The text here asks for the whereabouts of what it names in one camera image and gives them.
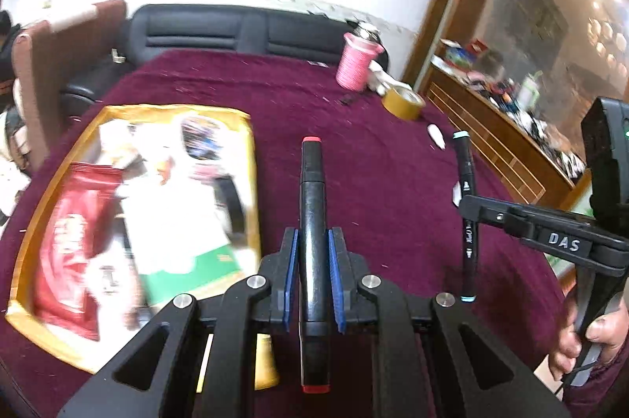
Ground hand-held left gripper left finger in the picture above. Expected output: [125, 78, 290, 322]
[56, 227, 300, 418]

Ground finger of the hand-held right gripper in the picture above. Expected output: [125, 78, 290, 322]
[458, 194, 522, 232]

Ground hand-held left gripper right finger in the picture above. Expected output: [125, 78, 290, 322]
[328, 226, 573, 418]

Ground black marker blue caps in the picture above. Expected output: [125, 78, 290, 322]
[452, 130, 478, 303]

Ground black marker red caps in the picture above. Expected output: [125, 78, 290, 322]
[299, 136, 331, 394]

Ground white green medicine box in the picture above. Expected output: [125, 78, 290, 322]
[123, 192, 263, 308]

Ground black tape roll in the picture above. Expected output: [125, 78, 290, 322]
[213, 176, 246, 235]

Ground red foil packet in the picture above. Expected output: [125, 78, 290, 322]
[32, 163, 123, 343]

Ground golden tray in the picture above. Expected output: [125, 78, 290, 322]
[5, 104, 281, 394]

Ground person's right forearm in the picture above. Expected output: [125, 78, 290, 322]
[560, 352, 629, 418]

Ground person's right hand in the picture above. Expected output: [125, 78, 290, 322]
[548, 283, 629, 380]

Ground wooden brick-pattern counter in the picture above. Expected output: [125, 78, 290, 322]
[423, 55, 593, 210]

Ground pile of assorted clutter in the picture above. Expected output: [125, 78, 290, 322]
[440, 37, 588, 183]

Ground maroon tablecloth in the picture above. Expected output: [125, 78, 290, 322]
[0, 49, 566, 418]

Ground white green bottle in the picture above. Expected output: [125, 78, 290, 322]
[518, 71, 541, 105]

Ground yellow tape roll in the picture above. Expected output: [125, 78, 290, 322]
[382, 86, 427, 121]

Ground glass partition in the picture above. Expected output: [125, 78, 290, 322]
[484, 0, 629, 154]

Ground blue printed white packet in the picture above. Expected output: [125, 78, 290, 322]
[179, 116, 233, 162]

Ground white crumpled item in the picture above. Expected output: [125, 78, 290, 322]
[368, 62, 401, 95]

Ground black leather sofa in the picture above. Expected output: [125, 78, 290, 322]
[59, 4, 391, 105]

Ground brown chair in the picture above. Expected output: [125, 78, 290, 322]
[11, 0, 129, 173]

